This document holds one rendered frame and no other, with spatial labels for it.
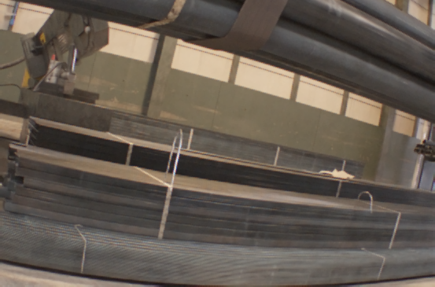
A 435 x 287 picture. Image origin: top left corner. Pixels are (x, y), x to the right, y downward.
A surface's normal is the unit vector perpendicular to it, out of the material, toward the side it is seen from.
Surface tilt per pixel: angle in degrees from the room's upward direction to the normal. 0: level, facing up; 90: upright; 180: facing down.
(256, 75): 90
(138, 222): 90
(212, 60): 90
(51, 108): 90
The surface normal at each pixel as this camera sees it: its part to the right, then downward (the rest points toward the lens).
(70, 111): 0.44, 0.10
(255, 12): 0.27, 0.57
